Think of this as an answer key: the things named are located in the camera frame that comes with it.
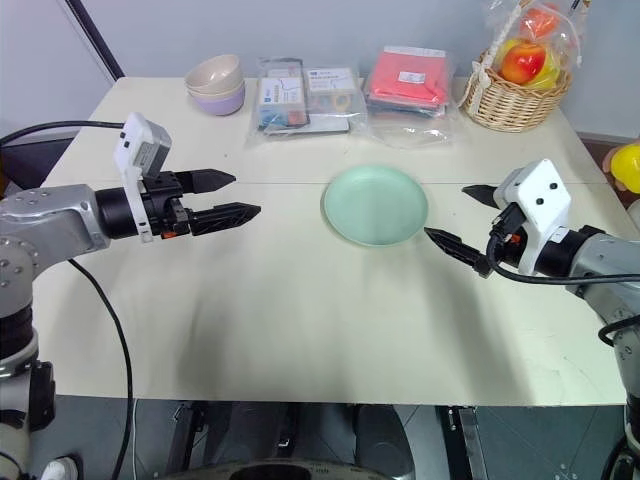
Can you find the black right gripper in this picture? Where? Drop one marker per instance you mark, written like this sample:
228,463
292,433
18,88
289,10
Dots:
510,235

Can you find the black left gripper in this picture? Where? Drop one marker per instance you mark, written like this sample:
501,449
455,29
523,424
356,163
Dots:
162,210

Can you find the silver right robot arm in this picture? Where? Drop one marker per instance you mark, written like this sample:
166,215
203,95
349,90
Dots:
600,255

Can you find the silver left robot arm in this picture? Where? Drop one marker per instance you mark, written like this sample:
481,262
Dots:
55,212

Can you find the green round plate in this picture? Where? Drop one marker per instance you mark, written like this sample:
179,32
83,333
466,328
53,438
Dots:
375,205

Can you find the red-yellow apple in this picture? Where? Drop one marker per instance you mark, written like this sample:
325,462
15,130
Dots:
550,72

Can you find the purple bowl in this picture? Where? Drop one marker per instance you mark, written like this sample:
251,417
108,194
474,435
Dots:
220,104

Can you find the empty clear plastic bag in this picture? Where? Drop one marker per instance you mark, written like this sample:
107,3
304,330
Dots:
410,132

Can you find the wicker basket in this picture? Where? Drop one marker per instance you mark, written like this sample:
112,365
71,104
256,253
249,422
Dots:
510,102

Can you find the beige bowl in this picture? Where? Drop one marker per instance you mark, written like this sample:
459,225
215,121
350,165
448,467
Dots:
212,72

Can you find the bagged red cloth stack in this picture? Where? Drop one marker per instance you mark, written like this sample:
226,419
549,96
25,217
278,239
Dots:
410,77

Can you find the red yellow apple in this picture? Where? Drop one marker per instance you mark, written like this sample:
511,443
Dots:
522,62

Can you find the yellow toy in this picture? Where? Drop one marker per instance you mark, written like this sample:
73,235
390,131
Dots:
627,167

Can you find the black slanted panel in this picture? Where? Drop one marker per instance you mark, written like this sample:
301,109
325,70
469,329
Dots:
95,40

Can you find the black table leg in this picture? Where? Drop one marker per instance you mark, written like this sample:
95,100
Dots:
187,435
467,440

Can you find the white shoe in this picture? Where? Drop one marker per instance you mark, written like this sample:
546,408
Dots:
62,469

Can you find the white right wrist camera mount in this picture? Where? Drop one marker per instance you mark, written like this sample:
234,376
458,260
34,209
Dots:
542,200

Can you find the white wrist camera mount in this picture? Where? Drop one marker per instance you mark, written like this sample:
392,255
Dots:
542,200
137,145

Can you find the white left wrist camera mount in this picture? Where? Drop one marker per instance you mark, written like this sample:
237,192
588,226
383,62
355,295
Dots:
137,145

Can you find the bagged card pack black frame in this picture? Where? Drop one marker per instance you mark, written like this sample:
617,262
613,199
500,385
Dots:
282,95

